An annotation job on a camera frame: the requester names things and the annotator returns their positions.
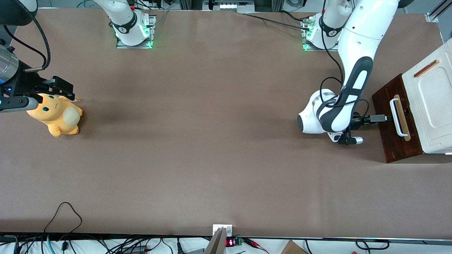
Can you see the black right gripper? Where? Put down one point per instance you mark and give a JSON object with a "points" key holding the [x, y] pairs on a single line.
{"points": [[29, 86]]}

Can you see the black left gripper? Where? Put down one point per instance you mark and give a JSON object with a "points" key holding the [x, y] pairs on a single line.
{"points": [[357, 121]]}

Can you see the dark wooden drawer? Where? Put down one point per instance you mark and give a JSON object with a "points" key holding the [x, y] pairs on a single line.
{"points": [[385, 141]]}

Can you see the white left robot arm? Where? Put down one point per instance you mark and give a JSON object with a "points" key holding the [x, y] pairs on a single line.
{"points": [[356, 42]]}

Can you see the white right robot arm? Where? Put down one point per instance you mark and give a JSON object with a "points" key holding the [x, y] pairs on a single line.
{"points": [[123, 21]]}

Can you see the white drawer cabinet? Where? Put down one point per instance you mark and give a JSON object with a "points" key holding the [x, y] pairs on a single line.
{"points": [[434, 106]]}

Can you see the orange plush toy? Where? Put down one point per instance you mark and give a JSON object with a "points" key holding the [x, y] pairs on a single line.
{"points": [[67, 118]]}

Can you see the brown cardboard piece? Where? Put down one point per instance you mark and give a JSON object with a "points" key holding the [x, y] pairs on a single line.
{"points": [[293, 248]]}

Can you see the black power adapter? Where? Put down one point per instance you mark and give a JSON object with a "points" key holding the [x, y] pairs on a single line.
{"points": [[136, 249]]}

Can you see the red clip test leads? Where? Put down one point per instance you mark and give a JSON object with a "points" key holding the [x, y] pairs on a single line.
{"points": [[252, 242]]}

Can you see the white lit power strip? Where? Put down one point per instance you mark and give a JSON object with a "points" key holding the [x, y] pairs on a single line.
{"points": [[229, 5]]}

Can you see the red LED display module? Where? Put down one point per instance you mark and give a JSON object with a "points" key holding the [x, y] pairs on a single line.
{"points": [[231, 242]]}

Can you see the black power plug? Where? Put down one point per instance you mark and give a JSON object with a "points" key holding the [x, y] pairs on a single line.
{"points": [[179, 248]]}

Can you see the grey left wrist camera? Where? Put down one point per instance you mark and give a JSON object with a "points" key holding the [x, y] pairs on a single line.
{"points": [[353, 140]]}

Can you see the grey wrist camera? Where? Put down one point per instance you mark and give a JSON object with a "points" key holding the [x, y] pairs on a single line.
{"points": [[17, 103], [353, 140]]}

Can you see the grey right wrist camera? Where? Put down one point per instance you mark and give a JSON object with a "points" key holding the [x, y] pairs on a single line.
{"points": [[17, 103]]}

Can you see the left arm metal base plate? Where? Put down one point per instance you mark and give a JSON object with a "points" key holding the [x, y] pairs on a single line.
{"points": [[310, 49]]}

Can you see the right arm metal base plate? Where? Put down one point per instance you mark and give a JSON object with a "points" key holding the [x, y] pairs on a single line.
{"points": [[153, 31]]}

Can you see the aluminium frame profile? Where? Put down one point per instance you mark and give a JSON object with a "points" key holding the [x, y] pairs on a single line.
{"points": [[436, 14]]}

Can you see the white metal bracket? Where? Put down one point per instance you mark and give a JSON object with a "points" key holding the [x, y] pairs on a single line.
{"points": [[227, 229]]}

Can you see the grey wedge-shaped mount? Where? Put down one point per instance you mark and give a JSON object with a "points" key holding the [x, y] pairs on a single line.
{"points": [[215, 245]]}

